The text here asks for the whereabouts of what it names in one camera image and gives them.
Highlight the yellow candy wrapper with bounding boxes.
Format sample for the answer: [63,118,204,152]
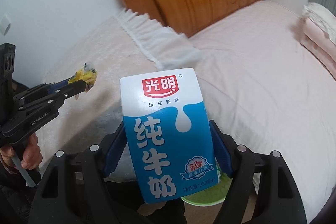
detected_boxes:
[68,62,98,93]

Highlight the blue white milk carton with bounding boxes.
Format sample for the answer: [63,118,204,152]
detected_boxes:
[120,68,219,204]

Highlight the person's left hand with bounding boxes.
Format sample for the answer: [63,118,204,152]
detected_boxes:
[1,133,43,170]

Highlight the green plastic waste basket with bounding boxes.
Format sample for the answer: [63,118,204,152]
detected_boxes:
[181,162,232,207]

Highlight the folded pink blanket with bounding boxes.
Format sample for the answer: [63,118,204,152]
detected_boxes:
[300,18,335,78]

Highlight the white lace pillow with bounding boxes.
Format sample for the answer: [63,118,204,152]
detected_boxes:
[302,2,336,44]

